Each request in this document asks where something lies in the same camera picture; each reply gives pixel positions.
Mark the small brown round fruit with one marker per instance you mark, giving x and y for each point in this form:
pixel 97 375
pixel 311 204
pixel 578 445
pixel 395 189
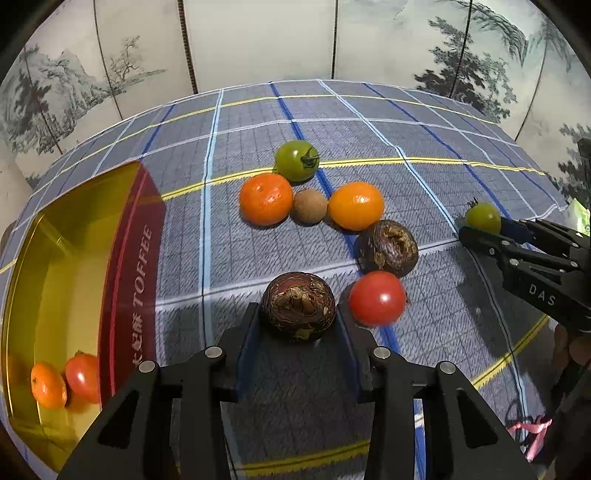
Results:
pixel 310 207

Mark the ink landscape folding screen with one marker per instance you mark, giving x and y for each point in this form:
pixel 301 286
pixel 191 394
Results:
pixel 392 41

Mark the light green packet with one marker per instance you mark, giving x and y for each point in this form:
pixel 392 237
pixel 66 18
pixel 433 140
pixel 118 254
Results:
pixel 582 214

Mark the deep orange mandarin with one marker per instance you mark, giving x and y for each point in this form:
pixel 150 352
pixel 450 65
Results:
pixel 266 199

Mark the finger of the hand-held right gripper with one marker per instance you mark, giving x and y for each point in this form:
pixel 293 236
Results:
pixel 491 247
pixel 515 228

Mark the red tomato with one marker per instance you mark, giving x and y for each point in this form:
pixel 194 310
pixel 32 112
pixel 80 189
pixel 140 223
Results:
pixel 83 377
pixel 377 297

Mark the brown water chestnut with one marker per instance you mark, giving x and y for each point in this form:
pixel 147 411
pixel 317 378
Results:
pixel 388 248
pixel 298 307

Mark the small green tomato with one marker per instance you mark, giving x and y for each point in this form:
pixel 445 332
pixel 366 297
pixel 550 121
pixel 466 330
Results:
pixel 483 218

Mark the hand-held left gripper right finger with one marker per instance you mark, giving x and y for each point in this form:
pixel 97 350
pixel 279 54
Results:
pixel 347 344

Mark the large green tomato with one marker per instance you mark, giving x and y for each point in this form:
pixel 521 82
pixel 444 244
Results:
pixel 295 159

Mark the pink ribbon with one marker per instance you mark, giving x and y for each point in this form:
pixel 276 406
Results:
pixel 535 427

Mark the gold tin box red sides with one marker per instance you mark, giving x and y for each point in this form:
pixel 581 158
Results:
pixel 60 277

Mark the light orange mandarin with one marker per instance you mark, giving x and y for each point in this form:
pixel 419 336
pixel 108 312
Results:
pixel 356 205

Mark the small mandarin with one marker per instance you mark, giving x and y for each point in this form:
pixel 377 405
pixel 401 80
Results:
pixel 48 385

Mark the blue plaid tablecloth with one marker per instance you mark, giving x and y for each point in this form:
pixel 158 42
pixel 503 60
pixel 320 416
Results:
pixel 277 115

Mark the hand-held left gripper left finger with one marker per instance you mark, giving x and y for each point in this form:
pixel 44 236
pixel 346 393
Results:
pixel 247 344

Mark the person's right hand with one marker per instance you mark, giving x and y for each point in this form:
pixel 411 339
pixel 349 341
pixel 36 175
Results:
pixel 561 344

